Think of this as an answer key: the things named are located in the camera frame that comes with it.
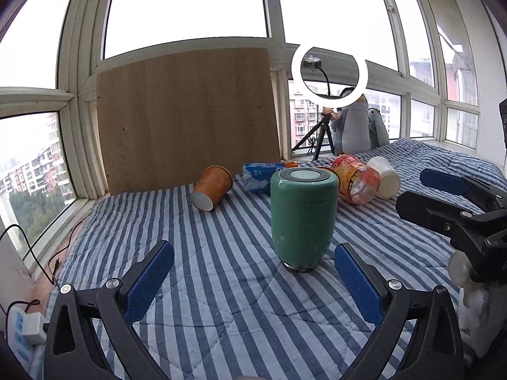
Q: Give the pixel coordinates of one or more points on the orange plastic jar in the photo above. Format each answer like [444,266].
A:
[354,180]

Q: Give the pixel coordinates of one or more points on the blue snack packet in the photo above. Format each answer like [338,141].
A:
[257,176]

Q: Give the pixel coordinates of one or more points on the wooden board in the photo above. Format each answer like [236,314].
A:
[186,122]

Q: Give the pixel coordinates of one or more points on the white window frame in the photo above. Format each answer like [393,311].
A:
[81,67]

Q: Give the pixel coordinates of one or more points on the black tripod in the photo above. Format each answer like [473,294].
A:
[323,134]

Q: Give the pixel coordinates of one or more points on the dark object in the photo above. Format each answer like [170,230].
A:
[504,130]

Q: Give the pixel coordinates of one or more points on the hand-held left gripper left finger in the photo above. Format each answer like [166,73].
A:
[147,281]

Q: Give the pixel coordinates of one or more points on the green cup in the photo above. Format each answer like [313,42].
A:
[304,217]

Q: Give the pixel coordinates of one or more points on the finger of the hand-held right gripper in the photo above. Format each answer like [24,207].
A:
[443,180]
[427,209]

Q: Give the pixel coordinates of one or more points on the black gooseneck phone holder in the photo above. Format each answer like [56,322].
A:
[323,72]

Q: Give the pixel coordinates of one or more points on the small orange packet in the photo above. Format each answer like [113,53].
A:
[291,164]

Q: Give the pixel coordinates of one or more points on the large grey penguin plush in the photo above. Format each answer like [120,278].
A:
[354,126]

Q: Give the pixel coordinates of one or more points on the small grey penguin plush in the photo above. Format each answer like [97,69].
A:
[378,128]

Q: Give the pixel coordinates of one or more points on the blue striped blanket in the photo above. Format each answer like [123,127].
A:
[229,265]

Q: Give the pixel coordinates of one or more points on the person's right hand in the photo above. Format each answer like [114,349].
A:
[483,316]

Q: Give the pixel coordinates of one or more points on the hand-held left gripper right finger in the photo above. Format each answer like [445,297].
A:
[358,281]

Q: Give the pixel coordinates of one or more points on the white power strip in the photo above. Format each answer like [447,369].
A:
[23,326]

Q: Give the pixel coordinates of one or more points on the orange paper cup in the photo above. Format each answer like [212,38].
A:
[212,188]

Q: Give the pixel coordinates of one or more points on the white cup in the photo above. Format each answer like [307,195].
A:
[385,178]

